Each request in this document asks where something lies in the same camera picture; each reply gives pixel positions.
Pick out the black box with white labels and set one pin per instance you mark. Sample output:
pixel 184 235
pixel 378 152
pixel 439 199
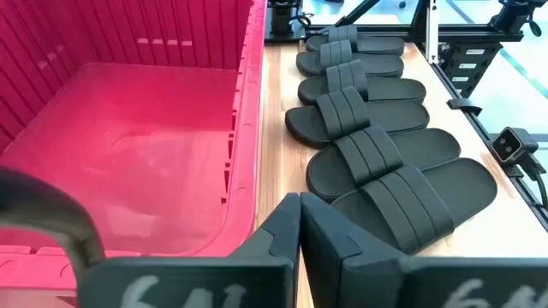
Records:
pixel 471 70

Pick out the black rubber slide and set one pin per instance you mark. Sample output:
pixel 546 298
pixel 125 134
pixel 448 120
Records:
pixel 424 147
pixel 394 89
pixel 394 115
pixel 377 64
pixel 381 45
pixel 462 188

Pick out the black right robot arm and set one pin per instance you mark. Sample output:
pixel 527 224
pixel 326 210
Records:
pixel 282 19

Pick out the black frame clip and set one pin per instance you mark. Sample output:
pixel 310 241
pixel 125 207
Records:
pixel 462 104

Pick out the black background equipment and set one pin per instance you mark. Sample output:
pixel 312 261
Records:
pixel 511 15

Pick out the small black table camera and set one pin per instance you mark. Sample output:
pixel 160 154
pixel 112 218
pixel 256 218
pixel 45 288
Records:
pixel 509 145

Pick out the white upright bar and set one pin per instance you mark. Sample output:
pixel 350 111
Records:
pixel 432 34

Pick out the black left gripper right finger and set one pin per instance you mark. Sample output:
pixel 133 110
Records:
pixel 364 282

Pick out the red plastic bin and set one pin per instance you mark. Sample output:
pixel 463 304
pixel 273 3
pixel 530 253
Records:
pixel 128 128

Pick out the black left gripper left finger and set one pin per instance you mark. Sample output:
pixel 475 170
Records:
pixel 192 282

